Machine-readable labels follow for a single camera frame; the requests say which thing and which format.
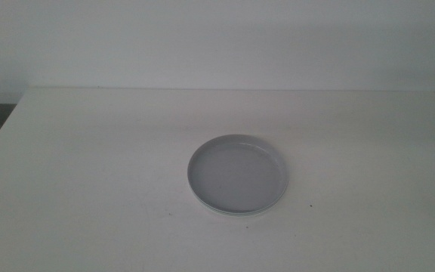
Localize grey shallow bowl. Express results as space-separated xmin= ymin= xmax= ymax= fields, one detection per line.
xmin=187 ymin=133 xmax=290 ymax=215

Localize pale green shallow bowl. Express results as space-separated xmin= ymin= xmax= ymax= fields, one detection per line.
xmin=190 ymin=190 xmax=285 ymax=216

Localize white shallow bowl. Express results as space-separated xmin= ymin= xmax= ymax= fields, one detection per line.
xmin=198 ymin=203 xmax=279 ymax=218

